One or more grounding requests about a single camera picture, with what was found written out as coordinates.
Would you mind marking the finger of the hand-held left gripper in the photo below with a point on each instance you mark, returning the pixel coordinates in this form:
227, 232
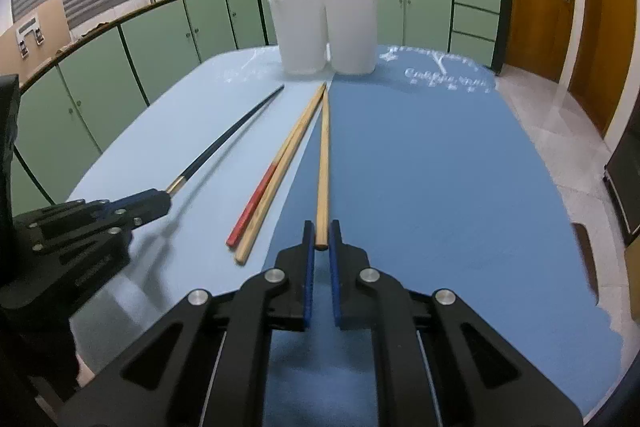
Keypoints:
90, 247
145, 202

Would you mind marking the wooden chopstick red end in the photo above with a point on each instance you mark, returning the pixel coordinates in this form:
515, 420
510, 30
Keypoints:
250, 212

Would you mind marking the blue printed table mat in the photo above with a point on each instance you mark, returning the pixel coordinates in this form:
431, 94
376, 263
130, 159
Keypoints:
425, 182

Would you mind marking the dark cloth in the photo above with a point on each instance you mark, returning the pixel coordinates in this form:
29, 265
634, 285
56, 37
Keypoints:
97, 29

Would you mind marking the white device on cardboard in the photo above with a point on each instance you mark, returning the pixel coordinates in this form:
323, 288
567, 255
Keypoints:
29, 32

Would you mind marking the black chopstick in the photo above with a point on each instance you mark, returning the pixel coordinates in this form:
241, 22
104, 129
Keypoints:
225, 139

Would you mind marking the cardboard board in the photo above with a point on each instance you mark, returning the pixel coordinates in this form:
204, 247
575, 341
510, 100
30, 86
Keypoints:
52, 22

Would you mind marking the black glass-door cabinet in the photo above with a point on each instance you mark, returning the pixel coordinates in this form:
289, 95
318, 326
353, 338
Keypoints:
625, 192

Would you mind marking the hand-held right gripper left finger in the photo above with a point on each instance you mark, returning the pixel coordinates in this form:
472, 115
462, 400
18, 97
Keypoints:
309, 287

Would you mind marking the green lower kitchen cabinets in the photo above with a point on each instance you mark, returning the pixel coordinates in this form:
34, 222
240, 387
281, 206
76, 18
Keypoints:
160, 42

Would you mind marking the plain wooden chopstick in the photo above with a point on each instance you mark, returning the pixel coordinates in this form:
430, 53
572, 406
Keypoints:
324, 167
270, 203

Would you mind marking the white plastic utensil holder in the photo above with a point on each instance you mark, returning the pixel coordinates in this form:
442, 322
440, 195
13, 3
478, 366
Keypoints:
300, 32

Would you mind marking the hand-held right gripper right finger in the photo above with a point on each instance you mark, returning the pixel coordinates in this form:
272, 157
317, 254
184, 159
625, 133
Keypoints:
336, 287

